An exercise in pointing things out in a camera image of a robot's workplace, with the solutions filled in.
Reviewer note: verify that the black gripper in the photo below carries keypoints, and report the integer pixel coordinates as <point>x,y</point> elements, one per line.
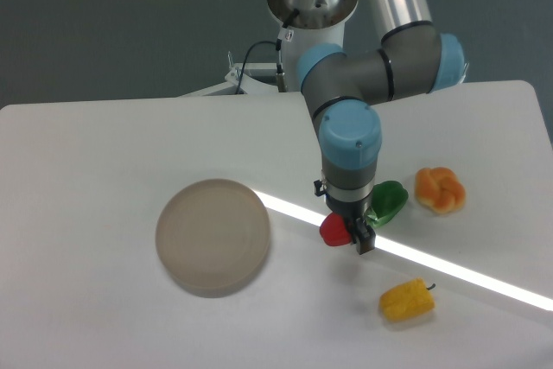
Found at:
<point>350,205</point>

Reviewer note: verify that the red toy pepper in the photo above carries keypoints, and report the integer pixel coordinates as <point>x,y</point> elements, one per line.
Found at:
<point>333,231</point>

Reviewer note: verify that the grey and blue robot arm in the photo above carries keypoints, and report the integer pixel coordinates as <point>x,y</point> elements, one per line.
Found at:
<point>341,91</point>

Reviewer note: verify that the green toy pepper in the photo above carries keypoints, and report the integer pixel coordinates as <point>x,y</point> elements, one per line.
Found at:
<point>388,199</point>

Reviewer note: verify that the yellow toy pepper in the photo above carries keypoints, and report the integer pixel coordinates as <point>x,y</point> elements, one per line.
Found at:
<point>406,301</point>

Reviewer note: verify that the orange knotted bread roll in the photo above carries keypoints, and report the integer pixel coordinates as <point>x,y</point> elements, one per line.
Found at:
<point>440,190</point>

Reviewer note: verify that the beige round plate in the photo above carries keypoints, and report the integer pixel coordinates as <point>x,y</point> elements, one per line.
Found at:
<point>213,237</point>

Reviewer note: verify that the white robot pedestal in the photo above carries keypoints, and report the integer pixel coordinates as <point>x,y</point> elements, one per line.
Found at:
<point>298,52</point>

